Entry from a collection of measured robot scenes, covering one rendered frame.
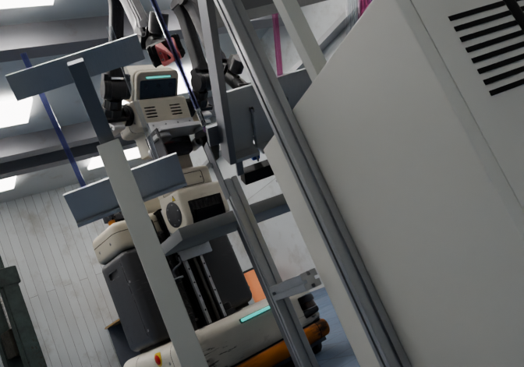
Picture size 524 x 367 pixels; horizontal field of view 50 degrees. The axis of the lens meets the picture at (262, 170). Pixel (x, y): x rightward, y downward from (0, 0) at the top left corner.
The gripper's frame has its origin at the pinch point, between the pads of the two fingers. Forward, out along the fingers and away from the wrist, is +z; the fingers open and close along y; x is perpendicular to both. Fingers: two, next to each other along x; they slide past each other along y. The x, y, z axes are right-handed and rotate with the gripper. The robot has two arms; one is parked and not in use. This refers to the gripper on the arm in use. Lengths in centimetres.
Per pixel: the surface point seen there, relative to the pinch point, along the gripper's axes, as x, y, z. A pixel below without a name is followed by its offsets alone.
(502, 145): -7, 8, 106
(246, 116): 20.3, 9.2, 13.1
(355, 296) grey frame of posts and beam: 29, -6, 82
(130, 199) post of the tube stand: 21.6, -30.3, 21.6
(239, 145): 28.0, 4.7, 12.3
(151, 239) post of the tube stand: 30, -31, 29
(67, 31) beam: 67, 13, -413
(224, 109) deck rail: 13.2, 2.5, 17.5
